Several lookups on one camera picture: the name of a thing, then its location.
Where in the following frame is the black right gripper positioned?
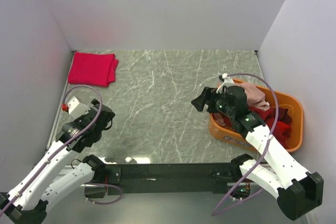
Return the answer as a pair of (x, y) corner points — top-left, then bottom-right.
(191, 87), (235, 118)

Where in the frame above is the bright red t-shirt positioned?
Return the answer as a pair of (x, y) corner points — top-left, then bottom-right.
(67, 51), (119, 88)

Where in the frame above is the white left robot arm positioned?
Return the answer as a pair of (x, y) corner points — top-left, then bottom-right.
(1, 97), (115, 223)

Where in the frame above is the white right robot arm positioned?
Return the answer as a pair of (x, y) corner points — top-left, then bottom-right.
(191, 86), (324, 220)

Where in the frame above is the beige pink shirt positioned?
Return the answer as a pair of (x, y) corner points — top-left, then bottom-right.
(235, 82), (270, 111)

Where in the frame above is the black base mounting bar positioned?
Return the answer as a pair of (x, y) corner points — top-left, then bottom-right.
(106, 163), (242, 194)

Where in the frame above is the orange red garment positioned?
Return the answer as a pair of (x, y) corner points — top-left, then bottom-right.
(274, 121), (291, 141)

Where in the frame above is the dark red shirt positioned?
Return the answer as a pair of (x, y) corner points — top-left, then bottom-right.
(213, 106), (292, 148)

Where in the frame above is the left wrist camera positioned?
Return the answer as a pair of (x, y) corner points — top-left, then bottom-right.
(61, 96), (89, 119)

